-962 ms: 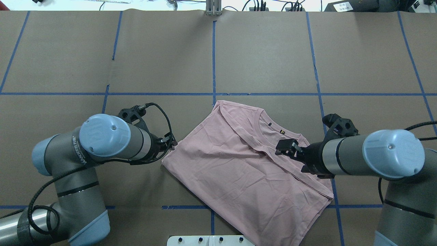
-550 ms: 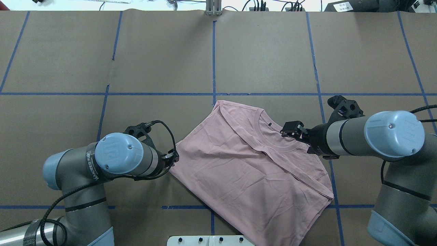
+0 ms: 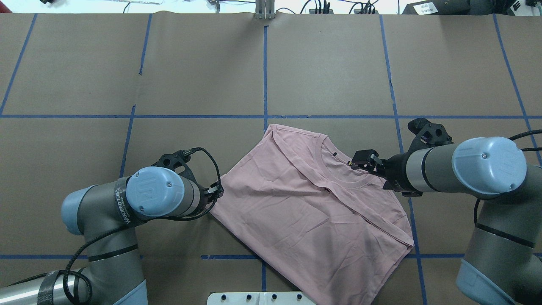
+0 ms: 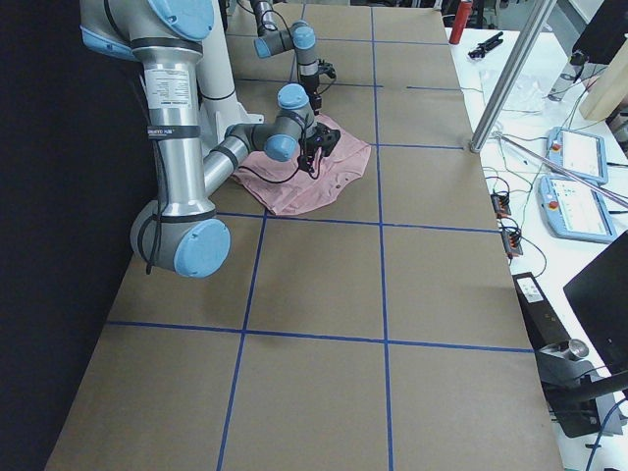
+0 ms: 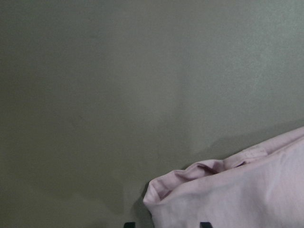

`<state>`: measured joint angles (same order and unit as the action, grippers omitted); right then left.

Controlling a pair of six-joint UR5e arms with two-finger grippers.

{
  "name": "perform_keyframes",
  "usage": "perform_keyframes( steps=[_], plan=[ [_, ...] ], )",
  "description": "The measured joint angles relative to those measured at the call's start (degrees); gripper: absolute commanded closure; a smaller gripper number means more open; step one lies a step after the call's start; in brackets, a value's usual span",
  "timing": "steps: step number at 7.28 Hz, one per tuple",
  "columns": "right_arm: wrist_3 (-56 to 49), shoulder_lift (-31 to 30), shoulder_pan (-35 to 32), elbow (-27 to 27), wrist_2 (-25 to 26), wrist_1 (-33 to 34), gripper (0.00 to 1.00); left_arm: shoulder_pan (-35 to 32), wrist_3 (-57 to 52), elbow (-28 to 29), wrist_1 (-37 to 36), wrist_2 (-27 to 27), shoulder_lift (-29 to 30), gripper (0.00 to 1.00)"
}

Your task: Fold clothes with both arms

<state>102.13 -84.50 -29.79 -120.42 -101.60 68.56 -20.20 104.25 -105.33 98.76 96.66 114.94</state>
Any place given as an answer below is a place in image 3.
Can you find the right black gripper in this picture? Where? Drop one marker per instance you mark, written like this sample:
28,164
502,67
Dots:
397,172

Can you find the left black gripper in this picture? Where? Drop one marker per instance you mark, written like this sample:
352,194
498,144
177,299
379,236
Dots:
204,198

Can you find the pink Snoopy t-shirt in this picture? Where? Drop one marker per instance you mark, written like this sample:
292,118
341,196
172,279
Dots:
332,231

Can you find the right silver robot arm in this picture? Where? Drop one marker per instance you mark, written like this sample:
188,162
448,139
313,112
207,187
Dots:
499,266

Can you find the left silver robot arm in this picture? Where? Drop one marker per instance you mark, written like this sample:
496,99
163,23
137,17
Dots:
107,269

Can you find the black box white label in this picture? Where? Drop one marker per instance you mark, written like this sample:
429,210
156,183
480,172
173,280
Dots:
437,7

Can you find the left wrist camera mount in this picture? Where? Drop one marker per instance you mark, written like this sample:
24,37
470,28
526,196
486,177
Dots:
176,160

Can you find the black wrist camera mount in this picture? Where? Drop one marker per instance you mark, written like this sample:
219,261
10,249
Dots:
427,135

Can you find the white camera mast pedestal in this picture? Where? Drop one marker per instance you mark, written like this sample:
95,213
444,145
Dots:
260,298

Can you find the aluminium frame post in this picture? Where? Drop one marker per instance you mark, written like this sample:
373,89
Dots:
265,9

